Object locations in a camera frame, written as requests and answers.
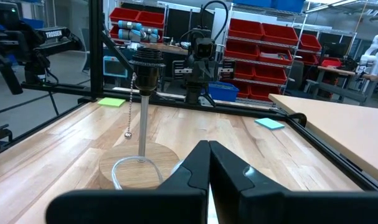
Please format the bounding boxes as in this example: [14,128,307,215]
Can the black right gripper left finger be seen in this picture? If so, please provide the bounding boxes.
[45,139,212,224]

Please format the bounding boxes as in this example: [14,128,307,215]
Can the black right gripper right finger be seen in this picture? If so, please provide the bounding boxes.
[209,140,378,224]

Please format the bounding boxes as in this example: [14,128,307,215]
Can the clear lamp cord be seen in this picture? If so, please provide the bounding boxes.
[111,155,182,190]

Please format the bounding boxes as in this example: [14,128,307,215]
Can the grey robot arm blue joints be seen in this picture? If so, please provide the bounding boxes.
[117,20,161,44]

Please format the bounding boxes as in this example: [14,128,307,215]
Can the blue plastic tote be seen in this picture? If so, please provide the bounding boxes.
[204,81,240,103]

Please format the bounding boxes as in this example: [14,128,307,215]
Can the red storage bin shelving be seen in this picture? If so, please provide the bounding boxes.
[109,6,344,101]

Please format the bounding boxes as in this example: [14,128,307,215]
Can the blue sticky note pad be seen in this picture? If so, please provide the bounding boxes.
[254,117,286,131]

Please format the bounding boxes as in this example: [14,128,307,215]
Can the blue framed screen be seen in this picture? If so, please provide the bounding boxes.
[103,55,128,78]

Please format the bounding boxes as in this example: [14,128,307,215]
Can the blue storage bins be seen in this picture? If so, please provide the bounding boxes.
[232,0,306,14]

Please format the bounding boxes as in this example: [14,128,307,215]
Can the green sticky note pad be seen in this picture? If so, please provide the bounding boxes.
[97,97,126,108]

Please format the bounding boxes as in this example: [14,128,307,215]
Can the light wooden desk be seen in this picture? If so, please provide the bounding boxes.
[268,93,378,187]

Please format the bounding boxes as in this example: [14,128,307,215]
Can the black looped camera cable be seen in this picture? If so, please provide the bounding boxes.
[200,0,229,43]

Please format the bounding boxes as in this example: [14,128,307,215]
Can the black aluminium table frame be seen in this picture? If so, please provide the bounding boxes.
[0,0,378,192]

